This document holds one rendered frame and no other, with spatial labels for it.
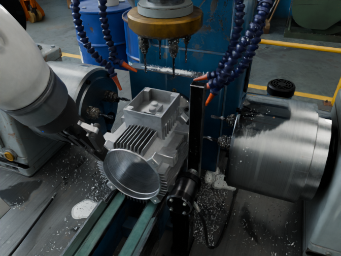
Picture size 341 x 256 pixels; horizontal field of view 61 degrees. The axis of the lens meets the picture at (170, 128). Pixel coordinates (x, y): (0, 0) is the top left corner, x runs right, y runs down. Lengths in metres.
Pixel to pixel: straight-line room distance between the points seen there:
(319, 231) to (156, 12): 0.61
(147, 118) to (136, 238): 0.28
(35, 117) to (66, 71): 0.45
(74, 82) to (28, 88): 0.44
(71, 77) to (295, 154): 0.60
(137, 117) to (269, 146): 0.31
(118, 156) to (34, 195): 0.36
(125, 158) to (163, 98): 0.19
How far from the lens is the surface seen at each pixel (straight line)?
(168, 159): 0.67
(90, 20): 2.71
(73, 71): 0.88
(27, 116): 0.45
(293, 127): 0.68
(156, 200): 0.73
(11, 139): 1.04
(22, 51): 0.39
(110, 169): 0.77
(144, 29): 0.67
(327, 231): 0.78
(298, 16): 4.83
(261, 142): 0.66
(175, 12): 0.68
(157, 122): 0.68
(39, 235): 0.94
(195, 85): 0.58
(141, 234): 0.72
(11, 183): 1.12
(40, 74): 0.42
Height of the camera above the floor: 1.52
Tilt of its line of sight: 36 degrees down
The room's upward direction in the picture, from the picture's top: 1 degrees counter-clockwise
